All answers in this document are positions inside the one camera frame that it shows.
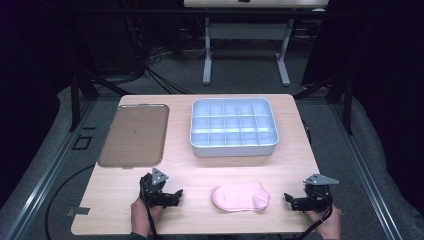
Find aluminium floor rail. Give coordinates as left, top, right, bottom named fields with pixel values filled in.
left=2, top=99, right=97, bottom=240
left=329, top=103, right=405, bottom=240

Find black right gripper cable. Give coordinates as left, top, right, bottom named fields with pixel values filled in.
left=293, top=191, right=334, bottom=240

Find black floor cable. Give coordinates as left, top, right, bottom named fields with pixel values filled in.
left=44, top=164, right=97, bottom=240

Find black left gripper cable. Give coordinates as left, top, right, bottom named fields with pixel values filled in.
left=141, top=178, right=159, bottom=240

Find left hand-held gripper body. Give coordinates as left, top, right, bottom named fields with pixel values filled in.
left=139, top=167, right=170, bottom=208

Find pink sock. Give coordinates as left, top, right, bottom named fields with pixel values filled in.
left=211, top=181, right=271, bottom=213

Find white divided storage box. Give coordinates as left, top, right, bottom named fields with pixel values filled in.
left=189, top=97, right=280, bottom=158

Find white-legged desk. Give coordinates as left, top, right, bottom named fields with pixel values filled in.
left=183, top=0, right=330, bottom=87

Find brown flat tray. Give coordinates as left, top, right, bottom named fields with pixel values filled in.
left=97, top=103, right=170, bottom=169

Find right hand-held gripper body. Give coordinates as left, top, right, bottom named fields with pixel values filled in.
left=301, top=173, right=340, bottom=212

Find bundle of black cables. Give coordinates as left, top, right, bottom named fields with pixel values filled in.
left=124, top=13, right=193, bottom=96

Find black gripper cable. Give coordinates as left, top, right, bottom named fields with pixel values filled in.
left=293, top=191, right=334, bottom=240
left=141, top=178, right=159, bottom=240

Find black square tape marker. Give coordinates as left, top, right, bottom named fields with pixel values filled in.
left=71, top=134, right=93, bottom=151

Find black metal stand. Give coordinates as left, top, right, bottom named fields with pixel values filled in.
left=68, top=29, right=132, bottom=133
left=293, top=66, right=355, bottom=136

